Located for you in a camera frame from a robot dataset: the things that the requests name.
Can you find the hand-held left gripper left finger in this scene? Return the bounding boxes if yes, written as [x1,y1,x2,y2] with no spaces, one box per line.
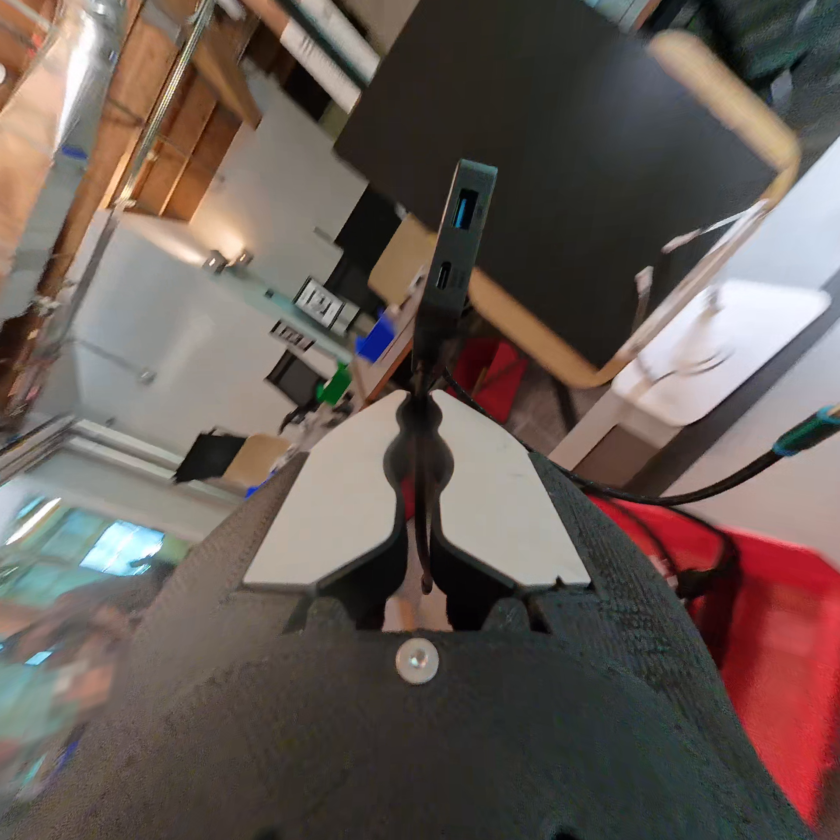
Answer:
[241,389,421,592]

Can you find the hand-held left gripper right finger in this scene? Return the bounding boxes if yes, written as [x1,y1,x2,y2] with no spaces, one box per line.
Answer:
[420,389,593,589]

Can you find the black braided hdmi cable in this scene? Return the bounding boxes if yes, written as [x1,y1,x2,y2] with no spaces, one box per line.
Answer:
[551,406,840,508]

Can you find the dark grey usb hub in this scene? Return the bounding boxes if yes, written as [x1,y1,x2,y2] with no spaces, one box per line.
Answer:
[406,159,498,595]

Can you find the red storage bin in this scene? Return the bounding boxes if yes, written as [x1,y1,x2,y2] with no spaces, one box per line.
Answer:
[584,492,840,831]

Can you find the green storage bin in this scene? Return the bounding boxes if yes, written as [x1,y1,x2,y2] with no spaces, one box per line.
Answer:
[317,363,353,404]

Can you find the blue storage bin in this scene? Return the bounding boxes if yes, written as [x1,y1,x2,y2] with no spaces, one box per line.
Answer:
[354,314,398,363]

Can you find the pale wooden stand board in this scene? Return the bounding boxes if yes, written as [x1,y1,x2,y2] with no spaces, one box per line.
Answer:
[367,213,435,311]

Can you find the white book stand dark board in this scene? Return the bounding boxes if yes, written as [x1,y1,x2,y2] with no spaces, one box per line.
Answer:
[335,0,832,429]

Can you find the silver air duct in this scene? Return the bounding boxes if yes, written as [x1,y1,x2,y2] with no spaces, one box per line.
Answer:
[0,0,127,309]

